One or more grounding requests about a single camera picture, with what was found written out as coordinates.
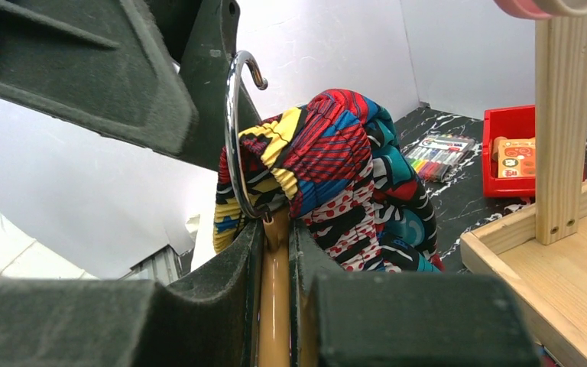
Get marker pen pack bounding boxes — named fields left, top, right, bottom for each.
left=406, top=135, right=476, bottom=182

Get orange wooden hanger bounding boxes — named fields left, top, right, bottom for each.
left=225, top=50, right=291, bottom=366

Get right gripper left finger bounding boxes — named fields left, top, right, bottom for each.
left=0, top=223, right=264, bottom=366

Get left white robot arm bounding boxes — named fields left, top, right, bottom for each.
left=0, top=1, right=240, bottom=279

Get comic print shorts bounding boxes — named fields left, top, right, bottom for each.
left=238, top=89, right=443, bottom=273

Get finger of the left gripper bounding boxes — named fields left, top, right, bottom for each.
left=147, top=0, right=241, bottom=171
left=0, top=1, right=198, bottom=156

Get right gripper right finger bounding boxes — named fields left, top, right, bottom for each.
left=290, top=221, right=541, bottom=366

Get wooden clothes rack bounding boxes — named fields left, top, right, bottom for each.
left=460, top=15, right=587, bottom=366

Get red plastic bin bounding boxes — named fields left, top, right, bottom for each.
left=482, top=104, right=587, bottom=199

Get beige plastic hanger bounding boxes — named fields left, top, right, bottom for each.
left=534, top=0, right=587, bottom=17

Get orange card box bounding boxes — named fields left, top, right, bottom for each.
left=492, top=136, right=537, bottom=179

